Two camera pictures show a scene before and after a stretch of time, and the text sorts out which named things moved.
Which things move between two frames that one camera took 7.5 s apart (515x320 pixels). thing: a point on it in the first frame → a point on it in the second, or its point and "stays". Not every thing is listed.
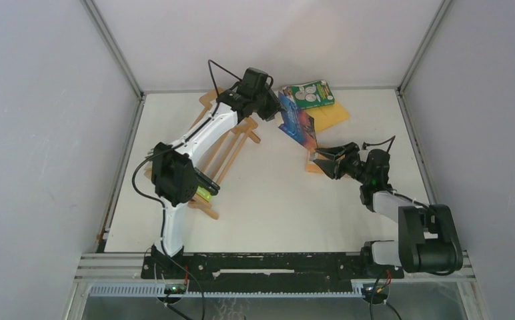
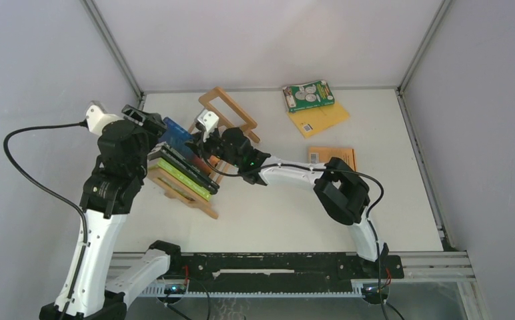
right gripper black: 333,169 → 197,143
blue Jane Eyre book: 297,123 → 177,139
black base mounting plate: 269,269 stays
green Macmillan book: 310,95 stays
